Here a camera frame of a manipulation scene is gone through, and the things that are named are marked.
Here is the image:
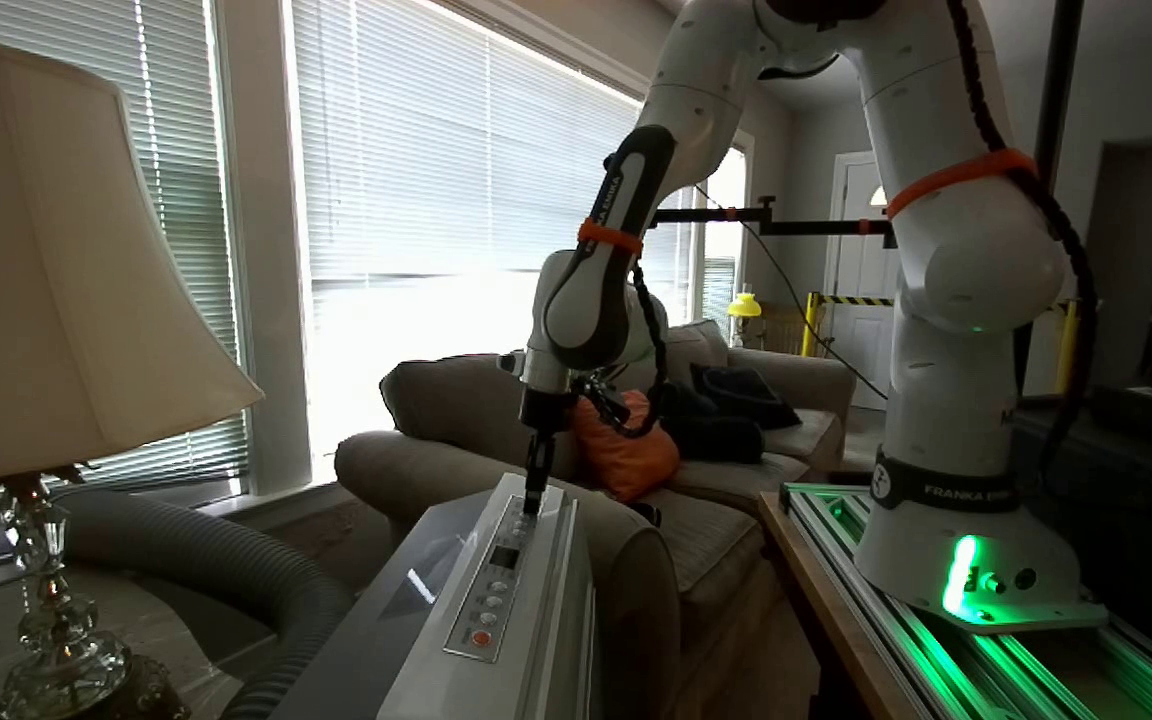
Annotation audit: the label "orange bag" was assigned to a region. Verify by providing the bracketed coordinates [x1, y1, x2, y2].
[571, 389, 678, 504]

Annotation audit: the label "black clothing on sofa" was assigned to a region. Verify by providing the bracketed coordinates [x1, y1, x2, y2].
[661, 364, 799, 464]

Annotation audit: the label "small yellow lamp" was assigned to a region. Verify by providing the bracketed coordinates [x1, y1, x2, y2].
[723, 293, 762, 318]

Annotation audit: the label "white portable air conditioner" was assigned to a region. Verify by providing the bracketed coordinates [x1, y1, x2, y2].
[266, 473, 601, 720]

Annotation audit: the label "green lit robot base rail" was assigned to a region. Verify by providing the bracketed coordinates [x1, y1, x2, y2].
[760, 484, 1152, 720]

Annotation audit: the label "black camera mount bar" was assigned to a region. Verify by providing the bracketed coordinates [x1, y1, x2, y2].
[646, 205, 896, 248]

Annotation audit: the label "dark cabinet with box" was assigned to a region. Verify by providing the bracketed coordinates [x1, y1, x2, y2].
[1016, 141, 1152, 640]

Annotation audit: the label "white window blinds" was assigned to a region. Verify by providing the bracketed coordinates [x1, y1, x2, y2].
[0, 0, 748, 492]

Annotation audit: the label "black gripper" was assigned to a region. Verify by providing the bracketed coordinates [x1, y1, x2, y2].
[519, 389, 577, 514]

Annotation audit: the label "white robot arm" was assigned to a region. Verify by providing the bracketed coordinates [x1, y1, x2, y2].
[519, 0, 1106, 631]

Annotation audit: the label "grey sofa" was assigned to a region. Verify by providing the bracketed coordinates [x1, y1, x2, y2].
[335, 318, 851, 720]

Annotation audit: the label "cream shade crystal table lamp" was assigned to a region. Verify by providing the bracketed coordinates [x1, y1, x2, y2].
[0, 44, 261, 720]

